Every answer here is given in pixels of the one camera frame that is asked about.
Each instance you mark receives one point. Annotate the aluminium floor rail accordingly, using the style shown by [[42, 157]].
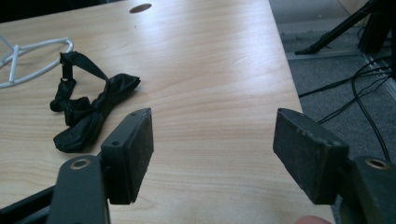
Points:
[[323, 54], [381, 79]]

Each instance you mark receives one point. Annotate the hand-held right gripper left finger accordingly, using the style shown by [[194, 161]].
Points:
[[129, 155]]

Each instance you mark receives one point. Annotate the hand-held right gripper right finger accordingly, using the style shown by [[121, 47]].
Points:
[[308, 155]]

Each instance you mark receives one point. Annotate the black metal stand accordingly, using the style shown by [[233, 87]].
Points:
[[339, 29]]

